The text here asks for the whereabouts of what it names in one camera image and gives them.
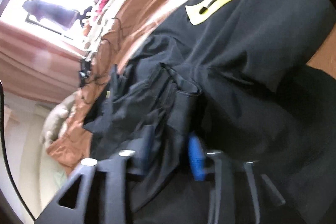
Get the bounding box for black garment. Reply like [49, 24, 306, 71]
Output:
[80, 0, 335, 223]

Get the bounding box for grey plush toy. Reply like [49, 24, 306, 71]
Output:
[40, 92, 77, 149]

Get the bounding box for pink curtain left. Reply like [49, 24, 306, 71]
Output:
[1, 22, 85, 103]

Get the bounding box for orange-brown bed blanket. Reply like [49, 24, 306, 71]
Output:
[47, 0, 335, 182]

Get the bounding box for black camera cable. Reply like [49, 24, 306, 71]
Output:
[0, 80, 36, 222]

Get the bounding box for black cable on bed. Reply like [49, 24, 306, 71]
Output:
[78, 17, 124, 104]

